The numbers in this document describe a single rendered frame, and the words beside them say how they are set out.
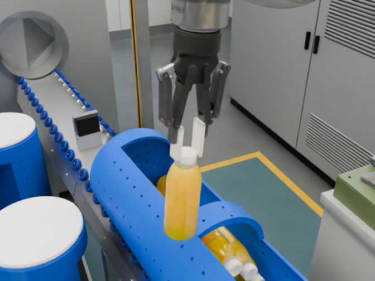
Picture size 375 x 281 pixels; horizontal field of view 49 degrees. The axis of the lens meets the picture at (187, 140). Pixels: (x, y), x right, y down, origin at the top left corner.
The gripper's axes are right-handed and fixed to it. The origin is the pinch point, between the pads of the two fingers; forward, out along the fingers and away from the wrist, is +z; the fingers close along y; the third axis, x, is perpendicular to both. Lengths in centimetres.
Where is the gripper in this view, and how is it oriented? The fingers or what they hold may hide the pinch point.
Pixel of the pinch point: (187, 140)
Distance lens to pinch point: 74.4
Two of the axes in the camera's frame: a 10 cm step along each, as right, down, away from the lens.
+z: -0.8, 8.8, 4.7
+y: -8.6, 1.8, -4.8
